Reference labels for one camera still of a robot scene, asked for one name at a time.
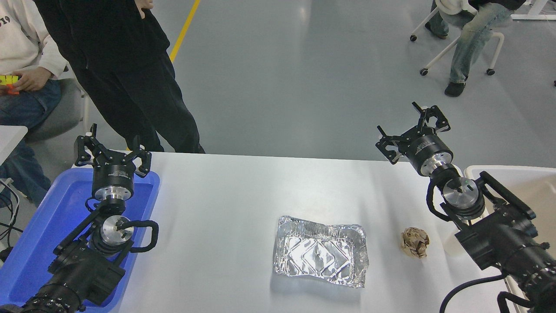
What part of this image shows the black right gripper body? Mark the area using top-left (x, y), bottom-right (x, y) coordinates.
top-left (400, 133), bottom-right (453, 174)

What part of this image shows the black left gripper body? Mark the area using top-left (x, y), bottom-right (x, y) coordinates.
top-left (91, 150), bottom-right (135, 192)

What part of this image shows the colourful puzzle cube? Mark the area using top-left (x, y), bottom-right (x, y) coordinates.
top-left (0, 75), bottom-right (20, 95)

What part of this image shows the person's left hand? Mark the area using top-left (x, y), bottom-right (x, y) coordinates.
top-left (13, 67), bottom-right (53, 93)

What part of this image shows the grey chair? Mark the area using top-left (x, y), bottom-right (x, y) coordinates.
top-left (24, 65), bottom-right (90, 142)

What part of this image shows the small white side table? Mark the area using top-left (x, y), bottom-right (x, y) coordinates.
top-left (0, 126), bottom-right (28, 166)

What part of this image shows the blue plastic tray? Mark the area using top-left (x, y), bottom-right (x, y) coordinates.
top-left (0, 167), bottom-right (160, 313)

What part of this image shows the person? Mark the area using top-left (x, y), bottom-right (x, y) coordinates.
top-left (425, 0), bottom-right (526, 97)
top-left (0, 0), bottom-right (68, 207)
top-left (34, 0), bottom-right (205, 153)

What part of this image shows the crumpled tan paper ball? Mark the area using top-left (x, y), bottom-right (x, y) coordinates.
top-left (400, 227), bottom-right (430, 259)

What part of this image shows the white wheeled chair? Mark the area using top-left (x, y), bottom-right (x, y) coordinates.
top-left (410, 0), bottom-right (506, 77)

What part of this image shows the large pale bin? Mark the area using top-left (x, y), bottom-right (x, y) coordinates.
top-left (464, 165), bottom-right (556, 313)

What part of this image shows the silver foil tray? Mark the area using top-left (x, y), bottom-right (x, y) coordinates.
top-left (273, 215), bottom-right (370, 288)

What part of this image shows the black cable bundle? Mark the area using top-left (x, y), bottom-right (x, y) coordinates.
top-left (0, 178), bottom-right (20, 262)

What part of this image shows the white desk frame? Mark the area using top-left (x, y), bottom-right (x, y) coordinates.
top-left (511, 0), bottom-right (556, 21)

